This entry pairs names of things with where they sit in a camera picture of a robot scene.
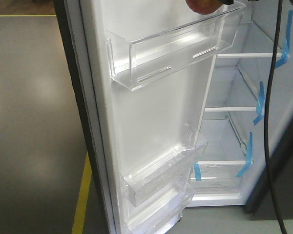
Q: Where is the clear door bin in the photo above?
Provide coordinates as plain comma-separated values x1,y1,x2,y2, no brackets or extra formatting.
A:
105,0,246,91
121,123,208,207
124,177,194,234

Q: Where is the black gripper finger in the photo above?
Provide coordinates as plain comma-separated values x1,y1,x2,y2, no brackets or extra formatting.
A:
218,0,234,5

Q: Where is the red yellow apple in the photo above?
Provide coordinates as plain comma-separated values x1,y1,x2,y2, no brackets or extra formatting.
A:
186,0,223,15

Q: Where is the middle clear door bin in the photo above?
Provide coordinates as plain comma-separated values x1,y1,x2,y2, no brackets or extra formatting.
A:
121,123,208,207

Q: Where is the black hanging cable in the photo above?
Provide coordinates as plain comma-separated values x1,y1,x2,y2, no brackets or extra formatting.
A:
264,0,288,234

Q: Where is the upper clear door bin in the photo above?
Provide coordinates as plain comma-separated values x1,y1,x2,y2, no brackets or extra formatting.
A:
105,0,246,91

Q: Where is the dark grey fridge neighbour door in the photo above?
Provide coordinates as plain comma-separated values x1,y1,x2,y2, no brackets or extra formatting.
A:
244,136,293,220

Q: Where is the white fridge body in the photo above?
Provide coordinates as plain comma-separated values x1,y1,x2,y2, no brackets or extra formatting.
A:
190,0,293,207

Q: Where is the lower clear door bin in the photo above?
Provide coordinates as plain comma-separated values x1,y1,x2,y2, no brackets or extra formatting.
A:
124,177,194,234

